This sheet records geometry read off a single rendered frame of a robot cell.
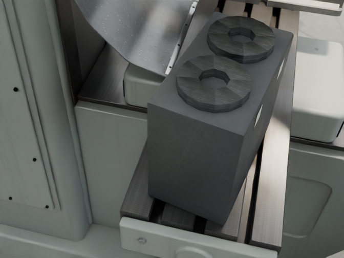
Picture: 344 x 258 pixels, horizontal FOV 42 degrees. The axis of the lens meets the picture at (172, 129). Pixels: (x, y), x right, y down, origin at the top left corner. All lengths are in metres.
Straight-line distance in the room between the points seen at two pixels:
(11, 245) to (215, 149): 1.15
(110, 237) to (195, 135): 1.02
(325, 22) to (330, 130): 1.96
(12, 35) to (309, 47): 0.69
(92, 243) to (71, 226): 0.09
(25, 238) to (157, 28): 0.83
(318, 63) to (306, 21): 1.79
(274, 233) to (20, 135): 0.74
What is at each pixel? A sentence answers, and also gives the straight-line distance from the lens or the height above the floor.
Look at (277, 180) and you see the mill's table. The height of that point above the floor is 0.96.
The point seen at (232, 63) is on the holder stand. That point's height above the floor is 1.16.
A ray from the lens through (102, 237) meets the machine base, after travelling 1.51.
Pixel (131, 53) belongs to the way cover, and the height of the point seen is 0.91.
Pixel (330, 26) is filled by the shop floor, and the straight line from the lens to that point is 2.92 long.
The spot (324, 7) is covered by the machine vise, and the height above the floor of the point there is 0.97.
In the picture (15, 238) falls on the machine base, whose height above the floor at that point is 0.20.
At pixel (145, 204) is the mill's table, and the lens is 0.65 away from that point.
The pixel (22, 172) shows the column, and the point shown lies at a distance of 1.31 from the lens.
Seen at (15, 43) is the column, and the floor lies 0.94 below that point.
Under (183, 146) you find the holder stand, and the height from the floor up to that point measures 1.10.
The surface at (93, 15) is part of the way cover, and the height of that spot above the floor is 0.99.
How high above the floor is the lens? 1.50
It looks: 47 degrees down
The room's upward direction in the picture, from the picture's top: 3 degrees clockwise
